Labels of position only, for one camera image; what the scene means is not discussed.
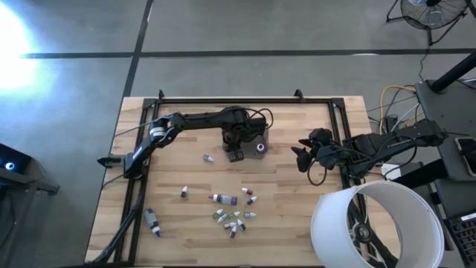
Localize yellow cable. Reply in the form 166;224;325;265
378;84;418;135

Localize large blue food coloring bottle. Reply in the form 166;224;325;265
144;208;162;238

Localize backlit black keyboard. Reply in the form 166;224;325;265
443;211;476;268

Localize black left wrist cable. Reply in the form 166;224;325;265
245;106;275;130

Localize grey desk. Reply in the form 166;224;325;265
414;79;476;183

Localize black aluminium rig frame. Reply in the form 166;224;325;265
84;88;401;268

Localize black floor fan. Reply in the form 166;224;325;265
385;0;474;47

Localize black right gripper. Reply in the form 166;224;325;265
291;127;343;173

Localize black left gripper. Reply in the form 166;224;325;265
222;122;269;163

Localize black device with blue light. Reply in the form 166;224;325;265
0;143;33;176

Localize black smartphone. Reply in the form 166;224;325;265
454;136;476;178

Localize black stand base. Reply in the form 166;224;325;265
347;191;401;268

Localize large purple food coloring bottle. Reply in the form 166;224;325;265
208;193;239;206

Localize white paper tag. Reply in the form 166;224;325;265
379;162;402;180

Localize translucent grey plastic bin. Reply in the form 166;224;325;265
222;128;270;161

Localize large white cylinder shade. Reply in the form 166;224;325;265
310;179;446;268

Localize black pole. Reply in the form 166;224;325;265
430;51;476;95

